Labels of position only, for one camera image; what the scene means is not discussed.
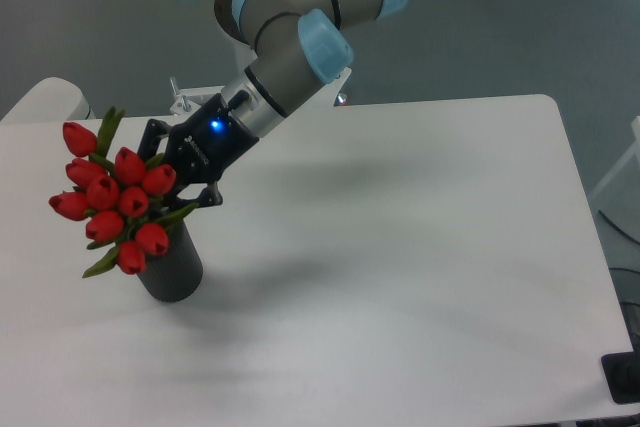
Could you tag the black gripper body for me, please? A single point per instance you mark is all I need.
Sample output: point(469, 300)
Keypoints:
point(201, 148)

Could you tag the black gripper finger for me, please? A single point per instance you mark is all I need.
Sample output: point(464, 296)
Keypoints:
point(203, 195)
point(155, 131)

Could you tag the red tulip bouquet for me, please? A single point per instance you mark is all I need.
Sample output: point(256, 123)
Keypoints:
point(124, 202)

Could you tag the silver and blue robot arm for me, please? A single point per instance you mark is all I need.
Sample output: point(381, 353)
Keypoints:
point(299, 48)

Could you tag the dark grey ribbed vase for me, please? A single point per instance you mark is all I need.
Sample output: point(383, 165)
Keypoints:
point(176, 275)

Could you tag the white chair back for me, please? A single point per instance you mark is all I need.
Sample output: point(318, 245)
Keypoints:
point(51, 100)

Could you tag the white furniture leg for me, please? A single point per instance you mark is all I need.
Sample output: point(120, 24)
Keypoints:
point(615, 172)

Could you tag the black device at table edge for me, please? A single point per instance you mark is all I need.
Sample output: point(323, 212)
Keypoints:
point(621, 371)

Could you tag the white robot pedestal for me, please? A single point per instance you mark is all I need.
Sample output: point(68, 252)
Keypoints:
point(188, 99)

